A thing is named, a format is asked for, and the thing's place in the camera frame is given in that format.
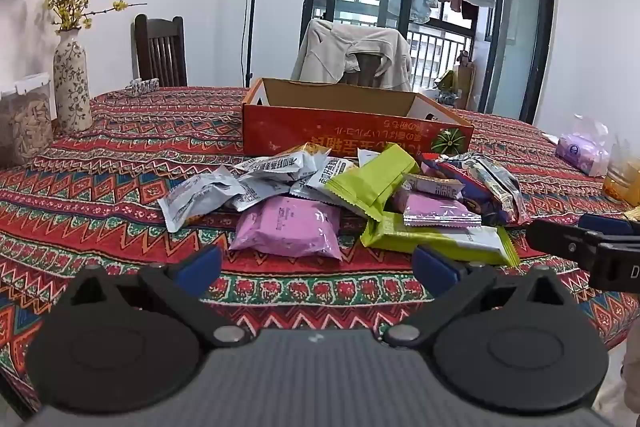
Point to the clear plastic food container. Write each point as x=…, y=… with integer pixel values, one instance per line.
x=25, y=127

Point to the small white snack packet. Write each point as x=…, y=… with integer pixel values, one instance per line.
x=367, y=157

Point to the brown wooden chair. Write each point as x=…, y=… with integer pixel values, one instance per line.
x=367, y=69

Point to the beige jacket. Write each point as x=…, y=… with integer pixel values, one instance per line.
x=325, y=52

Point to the large pink snack packet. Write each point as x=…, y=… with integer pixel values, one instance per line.
x=287, y=227

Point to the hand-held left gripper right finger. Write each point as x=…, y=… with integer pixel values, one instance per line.
x=432, y=264

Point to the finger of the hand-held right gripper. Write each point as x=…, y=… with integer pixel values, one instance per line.
x=560, y=239
x=605, y=224

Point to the brown paper bag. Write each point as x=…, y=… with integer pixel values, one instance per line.
x=465, y=84

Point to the black sliding door frame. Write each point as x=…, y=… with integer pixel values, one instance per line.
x=542, y=32

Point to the person's right forearm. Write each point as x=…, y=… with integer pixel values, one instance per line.
x=632, y=357

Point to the balcony railing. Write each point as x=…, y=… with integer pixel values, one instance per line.
x=435, y=52

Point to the hanging dark garment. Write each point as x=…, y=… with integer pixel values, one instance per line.
x=469, y=9

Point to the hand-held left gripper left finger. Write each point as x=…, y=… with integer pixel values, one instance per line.
x=200, y=264

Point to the small pink snack packet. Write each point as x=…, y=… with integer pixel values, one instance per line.
x=440, y=211

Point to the clear bag with orange contents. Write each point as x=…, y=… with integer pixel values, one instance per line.
x=622, y=177

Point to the green white snack packet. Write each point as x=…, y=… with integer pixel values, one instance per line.
x=440, y=242

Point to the purple tissue pack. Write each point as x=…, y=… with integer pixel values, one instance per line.
x=582, y=152

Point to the white striped snack packet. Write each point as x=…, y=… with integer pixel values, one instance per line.
x=500, y=184

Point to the red cardboard box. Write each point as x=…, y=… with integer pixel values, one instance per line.
x=340, y=127

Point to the dark wooden chair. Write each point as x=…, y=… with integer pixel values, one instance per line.
x=160, y=52

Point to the beige snack packet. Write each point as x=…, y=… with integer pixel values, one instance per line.
x=432, y=186

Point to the floral ceramic vase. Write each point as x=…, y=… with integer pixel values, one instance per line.
x=72, y=82

